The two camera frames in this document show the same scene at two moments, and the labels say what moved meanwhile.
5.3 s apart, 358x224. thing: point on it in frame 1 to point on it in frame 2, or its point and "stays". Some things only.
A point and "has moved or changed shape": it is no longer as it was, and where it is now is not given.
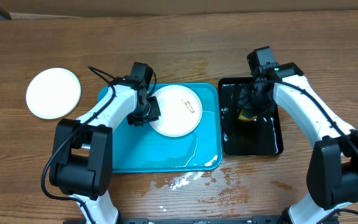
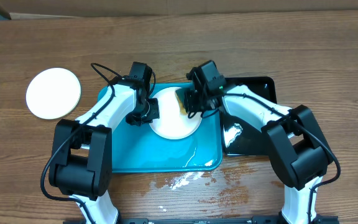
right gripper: [245, 102] to [192, 104]
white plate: [181, 111] stays
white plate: [53, 93] stays
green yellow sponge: [242, 117] has moved or changed shape
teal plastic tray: [145, 149] stays
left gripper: [154, 114] stays
